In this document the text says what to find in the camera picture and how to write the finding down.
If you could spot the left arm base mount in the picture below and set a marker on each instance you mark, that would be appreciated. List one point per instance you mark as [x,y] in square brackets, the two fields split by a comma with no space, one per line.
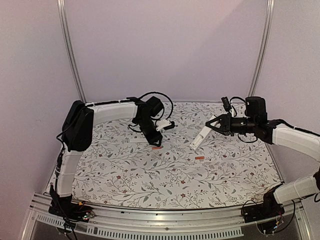
[68,210]

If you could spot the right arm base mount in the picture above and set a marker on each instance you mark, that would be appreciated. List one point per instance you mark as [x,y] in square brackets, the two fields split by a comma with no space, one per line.
[269,208]

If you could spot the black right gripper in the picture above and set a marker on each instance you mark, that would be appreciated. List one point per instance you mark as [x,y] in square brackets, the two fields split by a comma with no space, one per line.
[225,124]

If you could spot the right aluminium frame post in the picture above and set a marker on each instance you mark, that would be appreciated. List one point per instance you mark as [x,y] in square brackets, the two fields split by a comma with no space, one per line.
[270,4]

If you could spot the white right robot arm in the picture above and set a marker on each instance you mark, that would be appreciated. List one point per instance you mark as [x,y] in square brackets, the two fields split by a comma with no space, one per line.
[273,132]

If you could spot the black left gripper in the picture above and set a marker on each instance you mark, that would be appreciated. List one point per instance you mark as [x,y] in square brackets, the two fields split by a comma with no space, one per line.
[152,139]

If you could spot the floral patterned table mat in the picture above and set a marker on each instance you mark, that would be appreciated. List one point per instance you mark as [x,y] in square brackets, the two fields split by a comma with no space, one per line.
[116,172]

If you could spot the aluminium frame post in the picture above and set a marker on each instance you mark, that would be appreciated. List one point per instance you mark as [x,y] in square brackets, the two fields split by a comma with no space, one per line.
[61,6]
[270,4]

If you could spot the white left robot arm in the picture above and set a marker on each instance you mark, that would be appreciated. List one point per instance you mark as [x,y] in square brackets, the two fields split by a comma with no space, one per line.
[77,133]

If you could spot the white battery cover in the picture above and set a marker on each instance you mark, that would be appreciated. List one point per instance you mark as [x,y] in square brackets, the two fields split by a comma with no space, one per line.
[138,140]

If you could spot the left aluminium frame post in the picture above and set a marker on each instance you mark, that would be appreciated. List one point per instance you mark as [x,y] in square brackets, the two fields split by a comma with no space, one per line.
[61,6]

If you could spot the front aluminium rail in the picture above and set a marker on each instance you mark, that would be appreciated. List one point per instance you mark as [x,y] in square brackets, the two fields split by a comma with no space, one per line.
[125,223]

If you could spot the white remote control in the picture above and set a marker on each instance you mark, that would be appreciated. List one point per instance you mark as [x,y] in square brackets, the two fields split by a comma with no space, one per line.
[194,145]

